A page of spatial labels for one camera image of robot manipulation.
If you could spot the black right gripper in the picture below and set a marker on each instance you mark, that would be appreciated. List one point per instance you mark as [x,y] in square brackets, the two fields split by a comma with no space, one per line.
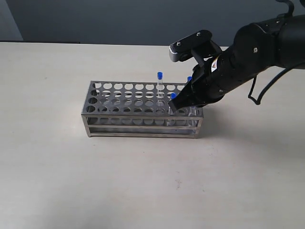
[212,81]

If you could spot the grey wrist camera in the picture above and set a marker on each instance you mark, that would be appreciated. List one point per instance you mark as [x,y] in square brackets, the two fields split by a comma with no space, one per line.
[196,45]

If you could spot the stainless steel test tube rack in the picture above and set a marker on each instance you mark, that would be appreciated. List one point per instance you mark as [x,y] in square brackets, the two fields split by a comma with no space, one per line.
[130,109]

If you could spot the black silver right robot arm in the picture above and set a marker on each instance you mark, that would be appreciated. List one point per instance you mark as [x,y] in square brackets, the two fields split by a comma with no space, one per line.
[257,46]

